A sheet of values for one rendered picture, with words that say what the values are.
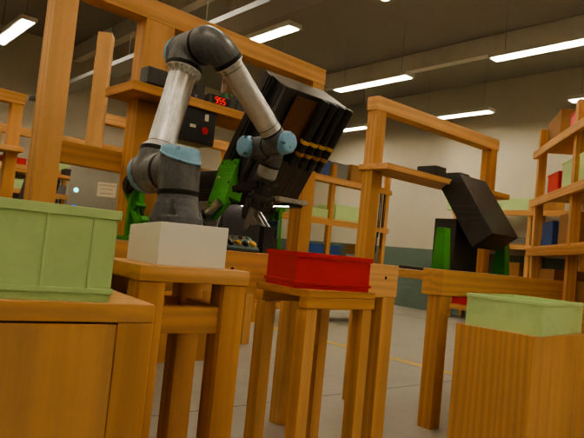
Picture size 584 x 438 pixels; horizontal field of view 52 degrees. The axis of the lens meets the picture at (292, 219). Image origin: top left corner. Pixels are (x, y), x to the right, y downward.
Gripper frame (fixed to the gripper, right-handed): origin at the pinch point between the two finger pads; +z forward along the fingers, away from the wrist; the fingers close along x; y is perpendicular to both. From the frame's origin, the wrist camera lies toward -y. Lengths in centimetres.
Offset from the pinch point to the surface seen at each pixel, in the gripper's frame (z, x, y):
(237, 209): 4.0, 34.6, -23.6
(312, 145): -34.2, 34.7, 0.4
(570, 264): 2, 300, 117
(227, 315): 9, -57, 33
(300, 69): -64, 98, -48
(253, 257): 8.7, -2.2, 9.0
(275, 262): 4.5, -9.5, 21.0
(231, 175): -12.6, 14.7, -20.2
